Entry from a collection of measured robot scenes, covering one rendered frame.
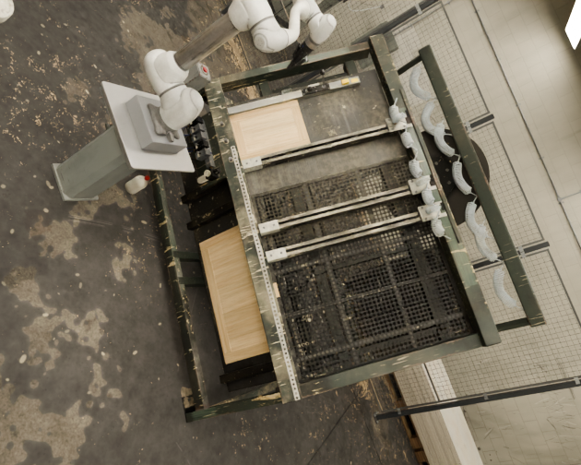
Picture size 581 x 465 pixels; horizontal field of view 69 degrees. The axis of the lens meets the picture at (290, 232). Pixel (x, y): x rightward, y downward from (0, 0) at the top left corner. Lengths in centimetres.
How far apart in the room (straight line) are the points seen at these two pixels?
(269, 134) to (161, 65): 92
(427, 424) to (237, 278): 414
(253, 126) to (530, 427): 688
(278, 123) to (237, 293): 122
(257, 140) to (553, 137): 546
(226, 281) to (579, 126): 596
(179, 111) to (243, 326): 148
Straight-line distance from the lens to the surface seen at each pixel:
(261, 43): 213
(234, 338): 305
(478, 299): 278
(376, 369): 264
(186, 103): 237
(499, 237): 324
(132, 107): 253
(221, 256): 311
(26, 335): 262
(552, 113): 764
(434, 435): 654
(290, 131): 299
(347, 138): 295
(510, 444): 862
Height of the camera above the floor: 228
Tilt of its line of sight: 27 degrees down
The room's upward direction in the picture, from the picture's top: 67 degrees clockwise
